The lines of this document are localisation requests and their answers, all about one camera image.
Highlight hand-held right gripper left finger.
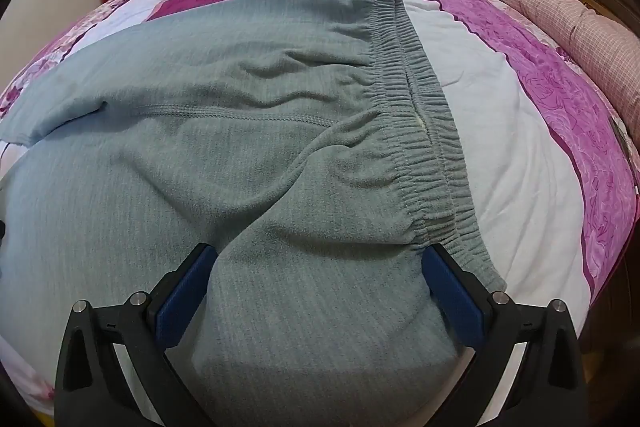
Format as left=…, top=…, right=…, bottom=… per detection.
left=52, top=243, right=218, bottom=427

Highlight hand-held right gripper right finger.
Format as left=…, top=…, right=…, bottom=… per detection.
left=421, top=243, right=588, bottom=427

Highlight grey fleece pants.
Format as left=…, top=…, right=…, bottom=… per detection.
left=0, top=0, right=508, bottom=427

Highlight purple floral bedspread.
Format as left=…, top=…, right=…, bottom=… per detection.
left=0, top=0, right=640, bottom=427

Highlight pink checked rolled quilt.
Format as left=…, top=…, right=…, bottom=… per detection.
left=397, top=0, right=640, bottom=132

